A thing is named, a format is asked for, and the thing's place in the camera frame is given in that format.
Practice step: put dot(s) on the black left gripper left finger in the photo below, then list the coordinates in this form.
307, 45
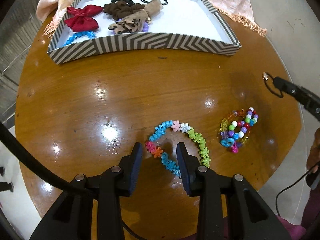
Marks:
70, 217

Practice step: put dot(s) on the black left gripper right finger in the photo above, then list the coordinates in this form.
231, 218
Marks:
230, 201

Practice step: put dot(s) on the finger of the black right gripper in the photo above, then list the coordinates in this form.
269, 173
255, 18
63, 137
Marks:
309, 100

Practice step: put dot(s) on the person's right hand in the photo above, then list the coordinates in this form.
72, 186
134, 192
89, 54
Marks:
313, 157

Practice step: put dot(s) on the leopard print bow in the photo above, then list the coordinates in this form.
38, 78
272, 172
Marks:
134, 23

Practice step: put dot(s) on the striped black white tray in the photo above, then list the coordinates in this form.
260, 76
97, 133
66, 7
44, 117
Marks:
194, 25

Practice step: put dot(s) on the red satin bow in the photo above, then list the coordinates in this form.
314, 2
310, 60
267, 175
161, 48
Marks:
82, 19

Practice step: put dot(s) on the brown scrunchie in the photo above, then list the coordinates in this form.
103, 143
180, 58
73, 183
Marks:
119, 9

